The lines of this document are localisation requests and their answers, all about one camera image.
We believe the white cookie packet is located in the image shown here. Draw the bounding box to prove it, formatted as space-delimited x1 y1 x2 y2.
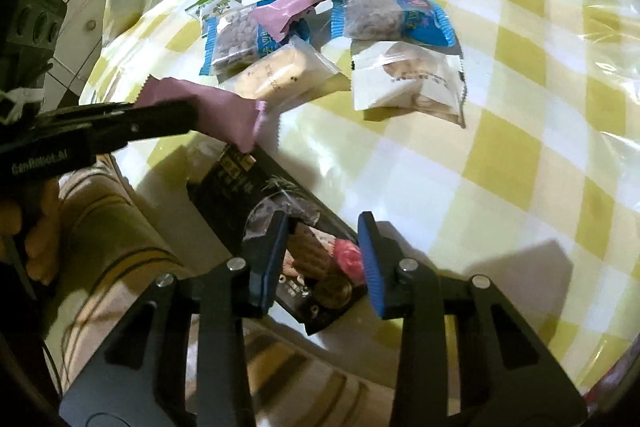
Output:
350 39 467 128

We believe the pink snack packet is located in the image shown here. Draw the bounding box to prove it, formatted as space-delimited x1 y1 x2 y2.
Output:
132 77 268 152
248 0 353 42

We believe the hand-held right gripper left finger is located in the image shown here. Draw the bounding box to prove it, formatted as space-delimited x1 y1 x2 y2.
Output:
60 211 291 427

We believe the black snack packet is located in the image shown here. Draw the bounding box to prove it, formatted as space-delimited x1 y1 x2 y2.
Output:
187 144 371 335

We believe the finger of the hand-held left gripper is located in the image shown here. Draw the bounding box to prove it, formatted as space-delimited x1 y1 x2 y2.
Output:
39 103 137 128
92 99 201 152

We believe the blue round nut packet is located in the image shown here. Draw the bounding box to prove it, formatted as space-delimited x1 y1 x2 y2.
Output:
199 0 311 78

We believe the white cabinet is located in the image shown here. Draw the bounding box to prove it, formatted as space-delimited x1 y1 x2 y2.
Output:
42 0 121 108

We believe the yellow checked tablecloth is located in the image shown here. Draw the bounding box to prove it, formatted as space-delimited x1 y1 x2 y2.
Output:
80 0 640 398

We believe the clear cake packet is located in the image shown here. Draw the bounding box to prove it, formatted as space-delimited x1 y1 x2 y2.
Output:
220 34 351 100

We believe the blue seed packet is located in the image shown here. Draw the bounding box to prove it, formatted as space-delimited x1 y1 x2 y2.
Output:
330 0 463 58

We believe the person's left hand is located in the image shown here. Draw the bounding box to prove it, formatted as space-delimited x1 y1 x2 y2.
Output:
0 179 63 285

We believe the green white snack packet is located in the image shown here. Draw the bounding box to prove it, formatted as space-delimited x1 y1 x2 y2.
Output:
185 0 243 38

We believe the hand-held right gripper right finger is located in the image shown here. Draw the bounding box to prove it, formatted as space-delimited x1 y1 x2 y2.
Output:
357 211 588 427

